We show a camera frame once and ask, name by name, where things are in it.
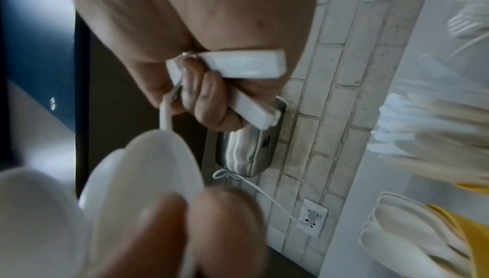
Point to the bundle of white plastic cutlery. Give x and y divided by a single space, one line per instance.
152 165

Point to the black door frame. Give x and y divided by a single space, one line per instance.
82 104

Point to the stack of white spoons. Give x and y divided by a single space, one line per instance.
405 234

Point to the person's right hand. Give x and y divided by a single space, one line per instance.
191 8

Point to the stack of white forks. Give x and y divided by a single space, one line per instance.
470 14

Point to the person's left hand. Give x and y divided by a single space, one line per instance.
225 234

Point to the white wall socket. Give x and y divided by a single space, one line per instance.
311 213

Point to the bundle of white forks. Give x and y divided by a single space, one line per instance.
248 59

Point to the stainless steel wall appliance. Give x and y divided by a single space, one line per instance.
248 150

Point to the stack of white knives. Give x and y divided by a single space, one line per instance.
428 132

